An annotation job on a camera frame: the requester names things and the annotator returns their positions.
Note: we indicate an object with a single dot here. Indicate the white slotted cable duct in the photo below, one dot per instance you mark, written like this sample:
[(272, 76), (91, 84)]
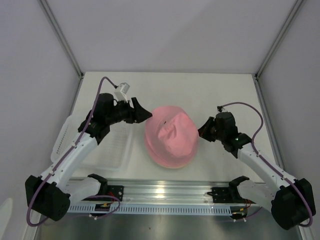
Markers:
[(144, 209)]

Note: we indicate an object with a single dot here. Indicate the aluminium frame post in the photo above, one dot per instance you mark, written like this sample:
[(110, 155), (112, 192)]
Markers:
[(280, 36), (56, 28)]

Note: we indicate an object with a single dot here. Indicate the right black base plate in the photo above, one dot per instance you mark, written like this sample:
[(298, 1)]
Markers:
[(224, 195)]

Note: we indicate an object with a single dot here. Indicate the pink bucket hat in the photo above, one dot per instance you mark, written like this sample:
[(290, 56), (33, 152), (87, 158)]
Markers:
[(168, 118), (172, 146)]

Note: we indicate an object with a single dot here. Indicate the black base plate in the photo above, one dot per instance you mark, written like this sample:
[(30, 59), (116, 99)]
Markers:
[(112, 190), (224, 195)]

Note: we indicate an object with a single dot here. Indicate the right aluminium frame post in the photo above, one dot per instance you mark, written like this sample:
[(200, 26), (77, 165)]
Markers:
[(280, 36)]

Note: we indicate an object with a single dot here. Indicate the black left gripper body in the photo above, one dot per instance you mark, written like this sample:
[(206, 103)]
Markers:
[(124, 112)]

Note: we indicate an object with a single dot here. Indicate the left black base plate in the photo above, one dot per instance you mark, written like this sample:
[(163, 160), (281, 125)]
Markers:
[(112, 190)]

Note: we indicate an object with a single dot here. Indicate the aluminium mounting rail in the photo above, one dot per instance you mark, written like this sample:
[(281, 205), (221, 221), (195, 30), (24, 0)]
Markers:
[(166, 192)]

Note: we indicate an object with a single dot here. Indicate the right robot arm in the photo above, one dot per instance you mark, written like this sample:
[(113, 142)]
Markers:
[(289, 200)]

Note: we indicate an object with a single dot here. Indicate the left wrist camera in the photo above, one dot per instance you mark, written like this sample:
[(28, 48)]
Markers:
[(121, 92)]

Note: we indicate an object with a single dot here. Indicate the beige bucket hat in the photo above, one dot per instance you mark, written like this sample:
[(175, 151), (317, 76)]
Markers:
[(172, 165)]

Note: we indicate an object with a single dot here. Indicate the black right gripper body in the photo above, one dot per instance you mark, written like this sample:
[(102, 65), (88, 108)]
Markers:
[(220, 135)]

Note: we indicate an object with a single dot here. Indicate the left aluminium frame post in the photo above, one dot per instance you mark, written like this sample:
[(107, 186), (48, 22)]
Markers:
[(56, 28)]

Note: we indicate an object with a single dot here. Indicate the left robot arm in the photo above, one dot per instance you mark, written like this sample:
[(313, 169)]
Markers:
[(50, 194)]

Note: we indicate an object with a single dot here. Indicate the white plastic basket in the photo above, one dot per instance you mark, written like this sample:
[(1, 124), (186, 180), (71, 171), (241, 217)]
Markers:
[(111, 154)]

